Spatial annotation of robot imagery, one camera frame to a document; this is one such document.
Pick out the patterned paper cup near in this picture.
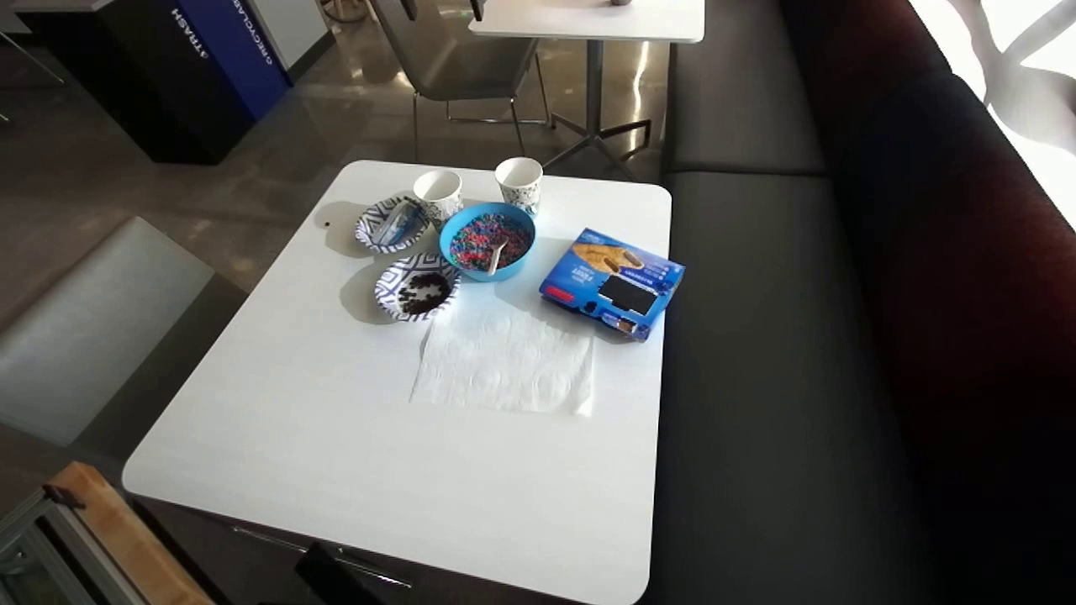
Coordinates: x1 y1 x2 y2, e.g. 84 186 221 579
411 169 464 219

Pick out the patterned paper cup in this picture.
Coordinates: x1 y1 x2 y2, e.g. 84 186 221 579
496 160 546 212
411 169 464 219

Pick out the wooden spoon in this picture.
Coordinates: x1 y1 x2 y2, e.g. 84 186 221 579
488 238 509 275

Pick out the white paper napkin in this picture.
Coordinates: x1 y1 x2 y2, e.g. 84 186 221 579
411 306 595 416

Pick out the black bench seat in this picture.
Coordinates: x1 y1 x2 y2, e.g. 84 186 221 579
641 0 1076 605

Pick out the blue cookie box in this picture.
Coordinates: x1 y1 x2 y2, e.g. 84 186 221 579
539 230 686 342

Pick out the blue and black bin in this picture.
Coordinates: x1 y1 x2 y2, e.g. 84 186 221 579
93 0 335 169

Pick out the wooden crate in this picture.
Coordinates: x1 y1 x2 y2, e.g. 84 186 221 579
0 461 216 605

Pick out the neighbouring white table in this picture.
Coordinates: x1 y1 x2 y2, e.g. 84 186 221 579
466 0 706 169

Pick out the silver wrapped candy bar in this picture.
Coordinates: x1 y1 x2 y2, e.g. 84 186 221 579
381 203 411 248

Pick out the blue bowl with colourful candy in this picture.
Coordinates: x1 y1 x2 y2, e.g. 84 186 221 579
438 203 539 284

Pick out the patterned bowl with wrapped candy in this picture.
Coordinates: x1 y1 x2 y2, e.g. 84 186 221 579
357 194 431 257

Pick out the patterned paper cup far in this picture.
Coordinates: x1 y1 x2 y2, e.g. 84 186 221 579
496 160 546 212

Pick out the patterned bowl with chocolate pieces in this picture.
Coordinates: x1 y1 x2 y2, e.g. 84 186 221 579
372 257 457 324

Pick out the grey chair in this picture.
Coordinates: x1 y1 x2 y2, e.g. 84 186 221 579
369 0 546 143

